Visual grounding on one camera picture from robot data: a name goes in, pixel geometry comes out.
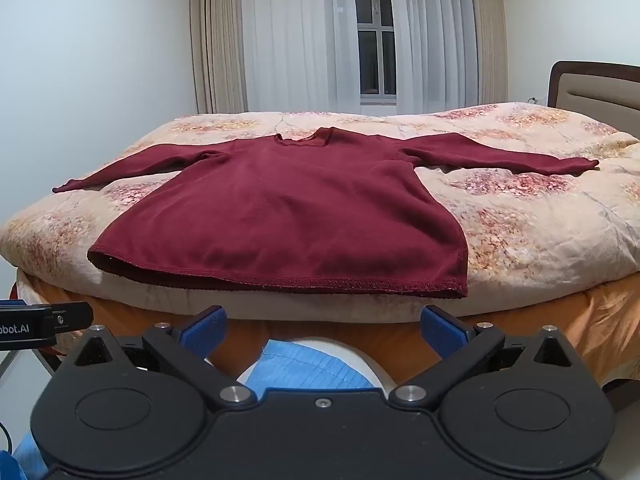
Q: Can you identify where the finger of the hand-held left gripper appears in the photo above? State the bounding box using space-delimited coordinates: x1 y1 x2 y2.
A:
52 301 95 334

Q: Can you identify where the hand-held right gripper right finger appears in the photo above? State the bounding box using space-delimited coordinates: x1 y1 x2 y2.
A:
389 305 584 409

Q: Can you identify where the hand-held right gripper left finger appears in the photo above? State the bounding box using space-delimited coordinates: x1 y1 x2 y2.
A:
64 305 259 409

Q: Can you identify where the maroon long-sleeved sweater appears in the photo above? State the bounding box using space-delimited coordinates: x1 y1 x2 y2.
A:
51 126 600 301

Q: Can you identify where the blue fabric clothing below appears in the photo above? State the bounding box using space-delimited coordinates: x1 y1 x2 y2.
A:
234 335 397 397

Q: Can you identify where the blue cloth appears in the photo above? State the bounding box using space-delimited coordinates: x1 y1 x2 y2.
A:
245 338 376 392

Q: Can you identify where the orange bed sheet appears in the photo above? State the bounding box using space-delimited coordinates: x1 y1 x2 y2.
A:
10 280 640 396

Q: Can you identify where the bed with floral quilt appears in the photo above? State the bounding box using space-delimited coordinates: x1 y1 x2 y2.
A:
0 101 640 323

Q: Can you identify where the brown padded headboard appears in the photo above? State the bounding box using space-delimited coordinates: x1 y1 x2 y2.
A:
547 60 640 141

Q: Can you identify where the window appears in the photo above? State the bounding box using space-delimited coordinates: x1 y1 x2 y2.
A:
351 0 398 106

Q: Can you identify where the beige curtain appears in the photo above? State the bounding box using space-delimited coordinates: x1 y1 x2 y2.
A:
467 0 511 108
189 0 246 115

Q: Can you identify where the white sheer curtain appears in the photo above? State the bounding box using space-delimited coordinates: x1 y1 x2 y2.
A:
387 0 483 113
240 0 363 116

